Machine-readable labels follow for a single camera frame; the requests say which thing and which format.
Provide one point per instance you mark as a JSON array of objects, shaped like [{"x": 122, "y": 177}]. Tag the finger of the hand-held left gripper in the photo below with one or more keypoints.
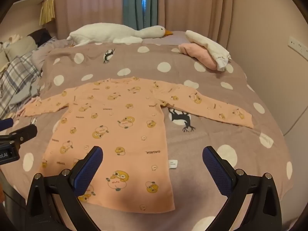
[
  {"x": 6, "y": 124},
  {"x": 24, "y": 133}
]

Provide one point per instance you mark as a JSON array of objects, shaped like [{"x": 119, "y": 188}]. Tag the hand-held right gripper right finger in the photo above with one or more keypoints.
[{"x": 216, "y": 170}]

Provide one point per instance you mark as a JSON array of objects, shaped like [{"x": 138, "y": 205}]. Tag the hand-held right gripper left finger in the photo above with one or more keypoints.
[{"x": 87, "y": 170}]

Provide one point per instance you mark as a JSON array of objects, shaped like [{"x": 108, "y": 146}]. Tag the orange cartoon print shirt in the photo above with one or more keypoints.
[{"x": 115, "y": 125}]

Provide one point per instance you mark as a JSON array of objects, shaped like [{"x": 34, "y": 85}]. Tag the grey plaid cloth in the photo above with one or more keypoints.
[{"x": 14, "y": 77}]

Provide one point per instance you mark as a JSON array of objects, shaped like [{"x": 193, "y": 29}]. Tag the beige pillow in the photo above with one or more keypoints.
[{"x": 21, "y": 47}]

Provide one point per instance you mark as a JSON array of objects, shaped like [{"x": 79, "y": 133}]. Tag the dark pillow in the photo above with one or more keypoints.
[{"x": 41, "y": 36}]

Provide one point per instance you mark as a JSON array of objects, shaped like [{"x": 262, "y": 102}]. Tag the pink folded cloth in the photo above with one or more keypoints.
[{"x": 197, "y": 53}]

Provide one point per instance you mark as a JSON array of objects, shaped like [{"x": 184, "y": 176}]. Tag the yellow hanging tassel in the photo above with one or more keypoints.
[{"x": 47, "y": 10}]

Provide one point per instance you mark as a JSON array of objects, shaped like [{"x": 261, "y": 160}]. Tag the mauve polka dot blanket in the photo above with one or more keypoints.
[{"x": 144, "y": 60}]

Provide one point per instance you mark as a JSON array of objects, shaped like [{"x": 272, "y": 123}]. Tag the white goose plush toy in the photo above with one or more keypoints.
[{"x": 101, "y": 32}]

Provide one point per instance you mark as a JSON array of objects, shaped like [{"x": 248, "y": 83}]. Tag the white folded cloth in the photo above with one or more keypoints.
[{"x": 207, "y": 42}]

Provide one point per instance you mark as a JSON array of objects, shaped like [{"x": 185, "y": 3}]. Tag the pink curtain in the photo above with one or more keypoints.
[
  {"x": 89, "y": 2},
  {"x": 192, "y": 4}
]

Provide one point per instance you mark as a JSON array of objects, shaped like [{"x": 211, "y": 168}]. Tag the teal curtain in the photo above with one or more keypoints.
[{"x": 133, "y": 4}]

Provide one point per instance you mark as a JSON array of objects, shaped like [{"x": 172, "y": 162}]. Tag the white wall socket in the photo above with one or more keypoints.
[{"x": 298, "y": 47}]

